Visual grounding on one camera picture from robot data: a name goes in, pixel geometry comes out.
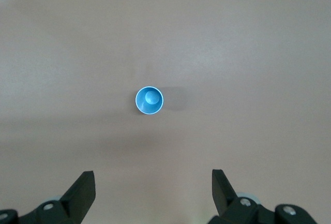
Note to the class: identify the table cover mat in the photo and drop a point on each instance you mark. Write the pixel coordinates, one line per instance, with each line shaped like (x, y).
(232, 53)

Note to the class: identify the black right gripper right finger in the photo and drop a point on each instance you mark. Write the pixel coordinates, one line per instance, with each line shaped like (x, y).
(222, 195)

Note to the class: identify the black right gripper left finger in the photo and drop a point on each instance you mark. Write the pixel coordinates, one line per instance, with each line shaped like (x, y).
(77, 198)

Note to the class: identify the blue plastic cup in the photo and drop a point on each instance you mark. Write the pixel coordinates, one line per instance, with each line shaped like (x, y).
(149, 100)

